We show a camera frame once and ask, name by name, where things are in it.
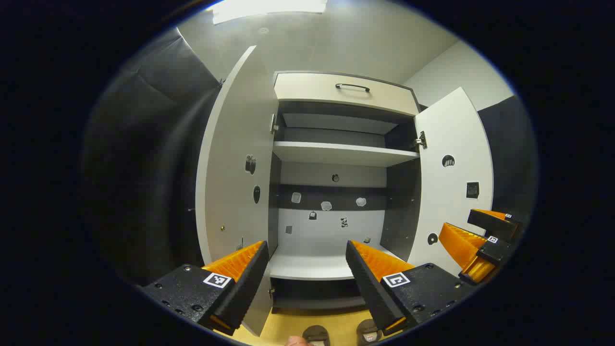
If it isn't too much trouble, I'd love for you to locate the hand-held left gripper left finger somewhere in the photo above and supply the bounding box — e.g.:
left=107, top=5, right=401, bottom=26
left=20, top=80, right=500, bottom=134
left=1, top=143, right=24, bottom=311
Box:
left=139, top=240, right=270, bottom=337

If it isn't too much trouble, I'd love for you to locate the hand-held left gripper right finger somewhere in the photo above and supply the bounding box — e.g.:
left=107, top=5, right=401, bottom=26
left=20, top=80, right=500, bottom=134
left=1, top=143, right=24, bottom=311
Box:
left=345, top=239, right=476, bottom=337

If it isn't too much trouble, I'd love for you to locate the brown fuzzy shoe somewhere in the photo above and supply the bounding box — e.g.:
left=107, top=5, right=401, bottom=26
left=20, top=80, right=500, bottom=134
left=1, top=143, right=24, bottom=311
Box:
left=302, top=325, right=331, bottom=346
left=356, top=319, right=383, bottom=345

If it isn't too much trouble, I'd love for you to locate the white shoe cabinet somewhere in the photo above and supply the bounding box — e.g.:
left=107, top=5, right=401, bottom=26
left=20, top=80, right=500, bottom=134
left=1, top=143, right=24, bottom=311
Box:
left=268, top=71, right=424, bottom=310

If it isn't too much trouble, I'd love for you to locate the white cabinet door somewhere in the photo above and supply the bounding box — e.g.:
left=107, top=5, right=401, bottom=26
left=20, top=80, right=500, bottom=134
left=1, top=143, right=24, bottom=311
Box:
left=407, top=86, right=494, bottom=277
left=196, top=46, right=280, bottom=337

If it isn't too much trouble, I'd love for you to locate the white cabinet drawer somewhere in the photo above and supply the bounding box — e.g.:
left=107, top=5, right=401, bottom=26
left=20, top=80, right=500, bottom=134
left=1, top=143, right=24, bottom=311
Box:
left=273, top=72, right=420, bottom=116

